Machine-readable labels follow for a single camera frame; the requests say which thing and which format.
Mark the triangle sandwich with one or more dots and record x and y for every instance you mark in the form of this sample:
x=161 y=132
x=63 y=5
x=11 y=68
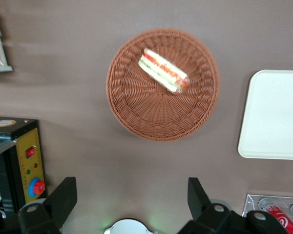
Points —
x=161 y=69

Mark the red drink can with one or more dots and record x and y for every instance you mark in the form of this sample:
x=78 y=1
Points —
x=282 y=219

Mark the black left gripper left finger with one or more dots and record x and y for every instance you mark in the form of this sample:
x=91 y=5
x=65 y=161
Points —
x=61 y=197

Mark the black oven with yellow panel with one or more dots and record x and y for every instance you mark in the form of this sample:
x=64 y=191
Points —
x=30 y=156

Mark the brown round wicker basket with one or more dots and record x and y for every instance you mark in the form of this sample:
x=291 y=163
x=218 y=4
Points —
x=141 y=109

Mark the white round device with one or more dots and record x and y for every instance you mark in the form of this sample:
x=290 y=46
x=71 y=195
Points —
x=130 y=227

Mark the cream plastic tray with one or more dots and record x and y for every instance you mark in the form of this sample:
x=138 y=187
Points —
x=276 y=114

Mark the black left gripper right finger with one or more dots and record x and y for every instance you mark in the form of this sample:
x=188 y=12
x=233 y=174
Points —
x=197 y=197

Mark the clear acrylic drink holder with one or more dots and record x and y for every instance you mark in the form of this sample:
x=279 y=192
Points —
x=251 y=202

